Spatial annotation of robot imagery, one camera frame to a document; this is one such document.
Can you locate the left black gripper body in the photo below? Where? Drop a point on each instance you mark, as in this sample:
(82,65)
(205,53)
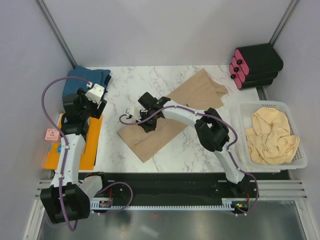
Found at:
(89,107)

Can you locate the tan beige t-shirt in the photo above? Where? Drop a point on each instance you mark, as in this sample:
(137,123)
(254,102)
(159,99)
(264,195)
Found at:
(197,94)

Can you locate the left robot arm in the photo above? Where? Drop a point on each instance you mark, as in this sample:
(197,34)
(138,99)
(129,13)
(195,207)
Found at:
(67,199)

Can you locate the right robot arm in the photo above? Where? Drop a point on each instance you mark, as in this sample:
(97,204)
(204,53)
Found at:
(214,134)

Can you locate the folded light blue t-shirt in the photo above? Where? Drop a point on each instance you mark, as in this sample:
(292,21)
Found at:
(72,85)

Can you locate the folded dark navy t-shirt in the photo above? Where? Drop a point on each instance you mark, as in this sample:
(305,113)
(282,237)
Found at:
(105,79)

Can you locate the small pink cube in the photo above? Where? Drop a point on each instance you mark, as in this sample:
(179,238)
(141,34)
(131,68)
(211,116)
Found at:
(52,135)

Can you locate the orange treehouse book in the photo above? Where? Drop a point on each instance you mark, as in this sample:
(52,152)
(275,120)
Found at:
(88,157)

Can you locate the bottom black pink case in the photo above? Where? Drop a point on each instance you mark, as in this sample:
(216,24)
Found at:
(253,84)

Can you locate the black pink case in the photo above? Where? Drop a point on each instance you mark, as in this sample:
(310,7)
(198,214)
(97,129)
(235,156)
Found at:
(258,59)
(239,76)
(253,84)

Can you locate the middle black pink case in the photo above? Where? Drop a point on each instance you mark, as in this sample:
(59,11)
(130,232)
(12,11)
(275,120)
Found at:
(239,76)

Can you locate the white plastic basket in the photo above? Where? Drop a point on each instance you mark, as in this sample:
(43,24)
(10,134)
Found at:
(245,111)

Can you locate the pale yellow t-shirt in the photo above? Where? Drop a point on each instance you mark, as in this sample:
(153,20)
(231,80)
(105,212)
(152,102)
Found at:
(269,140)

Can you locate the top black pink case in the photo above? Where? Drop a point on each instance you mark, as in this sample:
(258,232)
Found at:
(258,59)

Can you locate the aluminium front rails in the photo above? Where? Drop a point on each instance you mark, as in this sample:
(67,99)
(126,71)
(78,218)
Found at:
(265,189)

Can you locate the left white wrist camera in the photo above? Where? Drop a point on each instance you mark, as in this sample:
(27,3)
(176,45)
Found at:
(95,92)

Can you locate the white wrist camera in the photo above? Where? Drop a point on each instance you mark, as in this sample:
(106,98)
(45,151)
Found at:
(95,92)
(133,112)

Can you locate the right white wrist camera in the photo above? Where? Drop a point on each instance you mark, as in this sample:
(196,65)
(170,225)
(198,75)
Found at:
(133,112)

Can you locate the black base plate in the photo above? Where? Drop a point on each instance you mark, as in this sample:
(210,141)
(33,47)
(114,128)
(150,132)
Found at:
(114,185)

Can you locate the white slotted cable duct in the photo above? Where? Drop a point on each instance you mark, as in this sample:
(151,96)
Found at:
(175,204)

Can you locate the left aluminium frame post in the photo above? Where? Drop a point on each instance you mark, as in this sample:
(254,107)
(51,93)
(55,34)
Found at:
(56,32)

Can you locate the aluminium frame post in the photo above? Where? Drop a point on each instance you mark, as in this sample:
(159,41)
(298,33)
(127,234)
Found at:
(56,32)
(289,11)

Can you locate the right aluminium frame post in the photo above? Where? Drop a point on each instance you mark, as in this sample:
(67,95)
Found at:
(289,11)

